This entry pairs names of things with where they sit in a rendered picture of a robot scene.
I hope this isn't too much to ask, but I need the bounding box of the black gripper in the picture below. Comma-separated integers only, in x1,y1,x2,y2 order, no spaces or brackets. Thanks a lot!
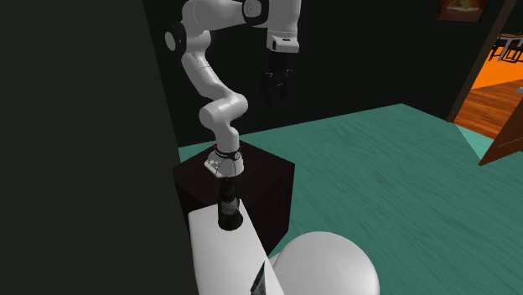
260,51,295,105

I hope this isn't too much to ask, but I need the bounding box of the dark robot stand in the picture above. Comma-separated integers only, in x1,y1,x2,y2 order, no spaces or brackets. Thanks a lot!
172,140,296,256

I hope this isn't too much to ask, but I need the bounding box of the dark green flat box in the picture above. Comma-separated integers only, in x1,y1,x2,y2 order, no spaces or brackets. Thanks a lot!
249,261,267,295

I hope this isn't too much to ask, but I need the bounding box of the brown wooden door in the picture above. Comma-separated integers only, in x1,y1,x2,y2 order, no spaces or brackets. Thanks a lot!
478,106,523,168

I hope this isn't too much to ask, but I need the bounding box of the white dining table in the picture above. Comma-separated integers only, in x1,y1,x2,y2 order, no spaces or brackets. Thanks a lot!
496,34,523,61

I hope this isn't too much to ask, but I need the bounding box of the dark chair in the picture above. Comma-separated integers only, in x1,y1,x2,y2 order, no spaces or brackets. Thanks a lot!
505,44,523,65

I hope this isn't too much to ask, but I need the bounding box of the framed wall picture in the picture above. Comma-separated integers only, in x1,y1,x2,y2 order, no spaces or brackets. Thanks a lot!
433,0,484,23

